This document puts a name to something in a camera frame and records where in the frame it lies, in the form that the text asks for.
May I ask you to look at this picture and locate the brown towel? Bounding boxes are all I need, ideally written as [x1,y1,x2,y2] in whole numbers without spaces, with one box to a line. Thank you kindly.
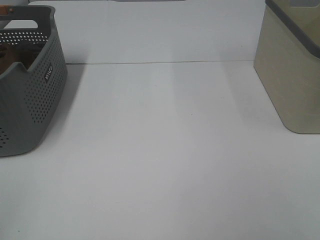
[0,41,45,74]

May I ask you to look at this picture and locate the grey perforated plastic basket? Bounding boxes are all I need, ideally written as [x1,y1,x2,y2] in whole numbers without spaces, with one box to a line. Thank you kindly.
[0,5,68,157]

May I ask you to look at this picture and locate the beige plastic basket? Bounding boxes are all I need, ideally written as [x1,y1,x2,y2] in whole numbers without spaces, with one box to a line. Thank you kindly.
[253,0,320,134]

